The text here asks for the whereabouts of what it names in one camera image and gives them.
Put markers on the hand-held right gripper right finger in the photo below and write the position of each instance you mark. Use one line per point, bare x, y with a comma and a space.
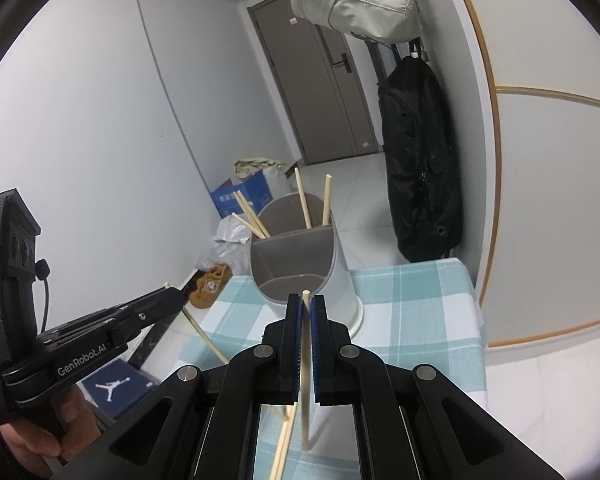
320, 345

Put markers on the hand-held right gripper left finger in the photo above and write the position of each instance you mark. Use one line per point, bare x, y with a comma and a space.
292, 340

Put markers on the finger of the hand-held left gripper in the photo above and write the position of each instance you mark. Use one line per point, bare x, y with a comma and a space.
150, 307

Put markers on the white utensil holder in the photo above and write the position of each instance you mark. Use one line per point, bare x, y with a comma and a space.
340, 290

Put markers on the pale wooden chopstick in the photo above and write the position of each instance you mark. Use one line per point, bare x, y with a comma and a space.
247, 226
302, 200
252, 216
306, 430
205, 332
326, 200
281, 452

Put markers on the person's left hand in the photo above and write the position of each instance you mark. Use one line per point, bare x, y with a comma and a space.
40, 445

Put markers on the brown suede shoe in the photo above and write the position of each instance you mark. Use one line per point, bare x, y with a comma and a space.
202, 294
221, 277

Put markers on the blue shoebox with white figure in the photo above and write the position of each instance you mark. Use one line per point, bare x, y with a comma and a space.
115, 387

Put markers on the grey plastic bag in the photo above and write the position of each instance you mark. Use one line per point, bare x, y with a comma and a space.
220, 257

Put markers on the teal plaid tablecloth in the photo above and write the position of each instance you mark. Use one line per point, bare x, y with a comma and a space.
420, 300

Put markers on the white plastic bag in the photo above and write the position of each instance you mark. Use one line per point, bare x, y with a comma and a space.
230, 232

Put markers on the blue cardboard box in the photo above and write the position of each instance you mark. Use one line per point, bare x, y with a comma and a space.
245, 195

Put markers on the white woven sack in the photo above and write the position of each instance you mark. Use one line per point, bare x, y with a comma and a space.
282, 182

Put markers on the black backpack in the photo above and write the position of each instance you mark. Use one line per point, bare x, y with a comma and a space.
420, 160

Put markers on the brown door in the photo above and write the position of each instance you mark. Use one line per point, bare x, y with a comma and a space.
320, 110

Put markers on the metal wall hook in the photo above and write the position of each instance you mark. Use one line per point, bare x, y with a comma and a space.
417, 50

